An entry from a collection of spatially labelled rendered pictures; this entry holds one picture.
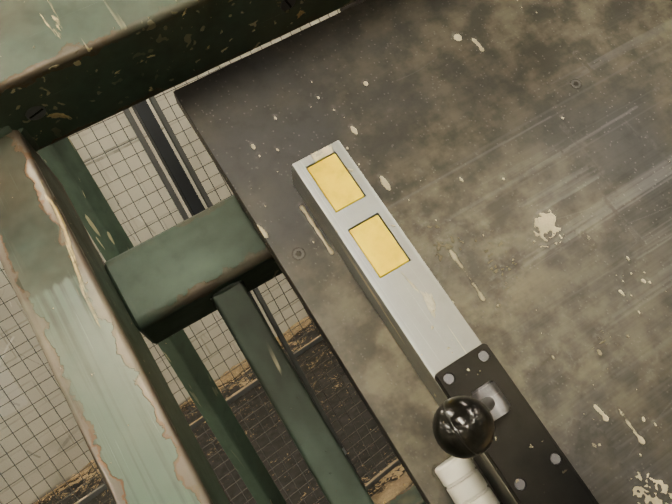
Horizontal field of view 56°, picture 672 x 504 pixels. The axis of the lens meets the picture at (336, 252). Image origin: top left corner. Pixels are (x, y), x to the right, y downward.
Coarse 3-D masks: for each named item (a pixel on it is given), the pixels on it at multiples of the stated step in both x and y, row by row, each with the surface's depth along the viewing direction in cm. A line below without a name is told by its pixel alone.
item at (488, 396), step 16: (448, 400) 39; (464, 400) 39; (480, 400) 48; (496, 400) 48; (448, 416) 38; (464, 416) 38; (480, 416) 38; (496, 416) 48; (448, 432) 38; (464, 432) 37; (480, 432) 38; (448, 448) 38; (464, 448) 38; (480, 448) 38
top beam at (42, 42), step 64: (0, 0) 54; (64, 0) 54; (128, 0) 55; (192, 0) 55; (256, 0) 59; (320, 0) 64; (0, 64) 52; (64, 64) 53; (128, 64) 57; (192, 64) 62; (0, 128) 55; (64, 128) 59
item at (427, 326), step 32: (320, 160) 57; (352, 160) 57; (320, 192) 56; (320, 224) 58; (352, 224) 55; (384, 224) 55; (352, 256) 54; (416, 256) 54; (384, 288) 53; (416, 288) 53; (384, 320) 55; (416, 320) 52; (448, 320) 52; (416, 352) 51; (448, 352) 51
